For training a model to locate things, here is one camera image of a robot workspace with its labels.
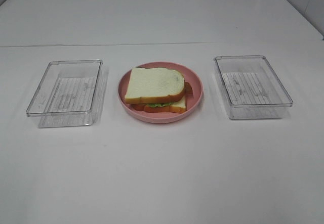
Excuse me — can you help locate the green lettuce leaf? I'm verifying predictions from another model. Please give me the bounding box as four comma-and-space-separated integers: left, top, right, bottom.
146, 102, 173, 108

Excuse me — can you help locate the bread slice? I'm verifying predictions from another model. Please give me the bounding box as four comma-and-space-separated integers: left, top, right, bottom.
132, 96, 187, 114
125, 67, 185, 104

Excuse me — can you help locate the bacon strip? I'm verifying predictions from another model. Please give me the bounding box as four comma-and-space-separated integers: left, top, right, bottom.
184, 82, 193, 98

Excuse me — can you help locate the pink round plate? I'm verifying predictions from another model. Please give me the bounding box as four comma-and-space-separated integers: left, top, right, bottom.
117, 62, 204, 124

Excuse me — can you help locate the left clear plastic tray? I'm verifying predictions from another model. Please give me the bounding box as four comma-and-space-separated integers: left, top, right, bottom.
26, 60, 104, 128

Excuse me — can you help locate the clear plastic tray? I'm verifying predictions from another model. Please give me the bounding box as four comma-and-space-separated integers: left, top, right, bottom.
26, 60, 104, 128
214, 55, 293, 120

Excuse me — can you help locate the right clear plastic tray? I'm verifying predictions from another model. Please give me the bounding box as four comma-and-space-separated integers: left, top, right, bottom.
214, 55, 293, 120

